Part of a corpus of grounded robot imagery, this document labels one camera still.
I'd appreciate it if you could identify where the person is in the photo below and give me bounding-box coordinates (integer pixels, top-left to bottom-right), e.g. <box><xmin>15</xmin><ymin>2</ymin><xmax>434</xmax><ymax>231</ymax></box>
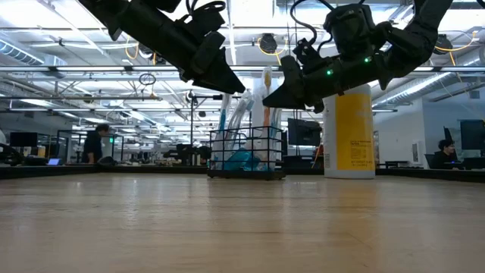
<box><xmin>80</xmin><ymin>123</ymin><xmax>111</xmax><ymax>165</ymax></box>
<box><xmin>430</xmin><ymin>138</ymin><xmax>464</xmax><ymax>170</ymax></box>

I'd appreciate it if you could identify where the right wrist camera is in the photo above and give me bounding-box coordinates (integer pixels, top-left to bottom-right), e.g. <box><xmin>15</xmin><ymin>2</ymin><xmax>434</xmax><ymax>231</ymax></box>
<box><xmin>290</xmin><ymin>36</ymin><xmax>324</xmax><ymax>66</ymax></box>

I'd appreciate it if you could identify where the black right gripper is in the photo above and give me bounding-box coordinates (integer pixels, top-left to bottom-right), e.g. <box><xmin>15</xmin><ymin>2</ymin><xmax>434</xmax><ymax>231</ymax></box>
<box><xmin>261</xmin><ymin>55</ymin><xmax>384</xmax><ymax>111</ymax></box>

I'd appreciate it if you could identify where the teal mouthwash bottle white cap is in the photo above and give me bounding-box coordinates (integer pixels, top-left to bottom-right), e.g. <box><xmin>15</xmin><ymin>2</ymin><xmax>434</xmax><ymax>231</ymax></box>
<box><xmin>222</xmin><ymin>147</ymin><xmax>252</xmax><ymax>171</ymax></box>
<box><xmin>242</xmin><ymin>153</ymin><xmax>263</xmax><ymax>172</ymax></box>

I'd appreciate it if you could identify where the light blue toothbrush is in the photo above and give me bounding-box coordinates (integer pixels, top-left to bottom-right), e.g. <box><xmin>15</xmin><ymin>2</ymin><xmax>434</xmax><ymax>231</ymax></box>
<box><xmin>271</xmin><ymin>107</ymin><xmax>283</xmax><ymax>168</ymax></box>

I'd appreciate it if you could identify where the black monitor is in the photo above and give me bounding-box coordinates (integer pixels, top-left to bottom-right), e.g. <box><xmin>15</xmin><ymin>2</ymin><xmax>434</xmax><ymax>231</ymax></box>
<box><xmin>286</xmin><ymin>118</ymin><xmax>317</xmax><ymax>147</ymax></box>
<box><xmin>459</xmin><ymin>120</ymin><xmax>485</xmax><ymax>152</ymax></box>
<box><xmin>9</xmin><ymin>131</ymin><xmax>39</xmax><ymax>148</ymax></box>

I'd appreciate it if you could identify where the orange white toothbrush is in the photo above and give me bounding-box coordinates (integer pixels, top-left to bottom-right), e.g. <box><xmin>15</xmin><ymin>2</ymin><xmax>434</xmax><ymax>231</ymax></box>
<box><xmin>261</xmin><ymin>67</ymin><xmax>274</xmax><ymax>171</ymax></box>

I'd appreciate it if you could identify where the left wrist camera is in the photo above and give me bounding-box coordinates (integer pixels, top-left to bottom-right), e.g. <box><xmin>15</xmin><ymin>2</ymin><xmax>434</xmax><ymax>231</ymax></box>
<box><xmin>190</xmin><ymin>31</ymin><xmax>227</xmax><ymax>77</ymax></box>

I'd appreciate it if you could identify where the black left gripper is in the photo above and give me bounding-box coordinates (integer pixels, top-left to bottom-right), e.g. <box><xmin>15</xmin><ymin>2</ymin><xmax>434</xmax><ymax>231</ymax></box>
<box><xmin>151</xmin><ymin>22</ymin><xmax>246</xmax><ymax>95</ymax></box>

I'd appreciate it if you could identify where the blue white toothbrush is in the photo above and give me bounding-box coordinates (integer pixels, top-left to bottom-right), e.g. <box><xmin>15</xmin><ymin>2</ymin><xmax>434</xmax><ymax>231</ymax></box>
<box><xmin>231</xmin><ymin>89</ymin><xmax>255</xmax><ymax>151</ymax></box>
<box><xmin>216</xmin><ymin>93</ymin><xmax>233</xmax><ymax>170</ymax></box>

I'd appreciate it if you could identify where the black frame workstation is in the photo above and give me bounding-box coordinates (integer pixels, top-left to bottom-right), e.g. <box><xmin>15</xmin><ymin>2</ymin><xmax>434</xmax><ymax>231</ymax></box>
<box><xmin>56</xmin><ymin>130</ymin><xmax>125</xmax><ymax>165</ymax></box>

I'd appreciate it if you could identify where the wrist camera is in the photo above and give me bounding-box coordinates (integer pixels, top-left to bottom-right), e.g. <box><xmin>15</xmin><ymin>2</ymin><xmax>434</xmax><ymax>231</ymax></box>
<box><xmin>290</xmin><ymin>36</ymin><xmax>324</xmax><ymax>66</ymax></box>
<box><xmin>190</xmin><ymin>31</ymin><xmax>227</xmax><ymax>77</ymax></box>

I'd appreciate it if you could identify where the black ceiling cable reel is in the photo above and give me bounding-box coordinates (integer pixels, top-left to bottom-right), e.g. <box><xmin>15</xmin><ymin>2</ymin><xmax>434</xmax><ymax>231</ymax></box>
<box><xmin>258</xmin><ymin>33</ymin><xmax>279</xmax><ymax>55</ymax></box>
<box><xmin>433</xmin><ymin>30</ymin><xmax>478</xmax><ymax>54</ymax></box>

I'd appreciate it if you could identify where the black wire basket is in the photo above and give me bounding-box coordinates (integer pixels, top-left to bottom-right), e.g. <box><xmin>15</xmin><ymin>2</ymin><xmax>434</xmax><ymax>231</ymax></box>
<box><xmin>206</xmin><ymin>125</ymin><xmax>287</xmax><ymax>180</ymax></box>

